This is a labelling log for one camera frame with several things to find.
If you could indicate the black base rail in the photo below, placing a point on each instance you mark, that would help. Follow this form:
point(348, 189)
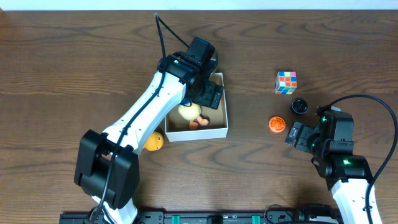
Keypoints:
point(311, 213)

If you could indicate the black round spinner toy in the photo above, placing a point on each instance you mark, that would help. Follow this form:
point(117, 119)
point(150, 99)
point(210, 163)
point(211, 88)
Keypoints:
point(299, 106)

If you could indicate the orange yellow rubber toy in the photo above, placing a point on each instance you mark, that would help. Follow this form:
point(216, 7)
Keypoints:
point(154, 142)

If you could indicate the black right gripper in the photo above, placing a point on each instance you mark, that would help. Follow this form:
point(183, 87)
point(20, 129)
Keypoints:
point(301, 142)

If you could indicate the white cardboard box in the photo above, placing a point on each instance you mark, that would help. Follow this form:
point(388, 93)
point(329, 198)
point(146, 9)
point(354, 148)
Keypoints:
point(177, 129)

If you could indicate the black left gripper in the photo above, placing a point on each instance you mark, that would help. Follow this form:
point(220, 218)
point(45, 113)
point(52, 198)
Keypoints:
point(210, 96)

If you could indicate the orange round spinner toy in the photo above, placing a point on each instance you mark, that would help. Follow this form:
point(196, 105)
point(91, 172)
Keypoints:
point(277, 124)

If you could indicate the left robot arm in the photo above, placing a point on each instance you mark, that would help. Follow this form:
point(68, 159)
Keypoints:
point(107, 167)

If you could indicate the colourful puzzle cube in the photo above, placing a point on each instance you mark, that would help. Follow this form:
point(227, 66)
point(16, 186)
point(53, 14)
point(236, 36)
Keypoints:
point(285, 83)

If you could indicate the plush duck toy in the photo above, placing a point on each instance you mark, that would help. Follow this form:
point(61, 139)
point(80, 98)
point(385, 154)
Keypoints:
point(192, 113)

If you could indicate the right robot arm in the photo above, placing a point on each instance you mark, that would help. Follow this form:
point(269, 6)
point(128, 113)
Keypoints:
point(347, 175)

